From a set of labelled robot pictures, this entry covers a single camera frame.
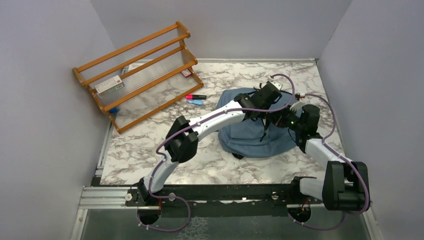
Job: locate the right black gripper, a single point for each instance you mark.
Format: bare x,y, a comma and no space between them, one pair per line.
281,115

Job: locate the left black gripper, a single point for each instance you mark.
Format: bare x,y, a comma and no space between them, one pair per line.
262,115

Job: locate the blue backpack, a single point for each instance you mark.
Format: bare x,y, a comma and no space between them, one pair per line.
249,139

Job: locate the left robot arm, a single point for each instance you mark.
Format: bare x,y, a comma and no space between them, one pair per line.
181,142

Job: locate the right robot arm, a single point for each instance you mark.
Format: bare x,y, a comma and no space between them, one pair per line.
345,184

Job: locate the blue highlighter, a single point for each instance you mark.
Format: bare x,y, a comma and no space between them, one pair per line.
196,102

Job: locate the pink black highlighter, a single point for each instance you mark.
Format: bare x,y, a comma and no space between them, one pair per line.
196,97

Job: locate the small red white box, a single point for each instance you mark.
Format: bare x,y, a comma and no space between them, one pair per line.
186,73

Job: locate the wooden shelf rack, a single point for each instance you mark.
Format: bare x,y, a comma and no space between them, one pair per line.
150,69

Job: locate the white box on shelf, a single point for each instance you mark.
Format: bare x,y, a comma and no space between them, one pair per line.
109,86

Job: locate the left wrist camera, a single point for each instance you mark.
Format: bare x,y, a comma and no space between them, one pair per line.
276,83

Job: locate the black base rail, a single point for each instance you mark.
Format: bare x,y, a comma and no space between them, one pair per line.
179,201

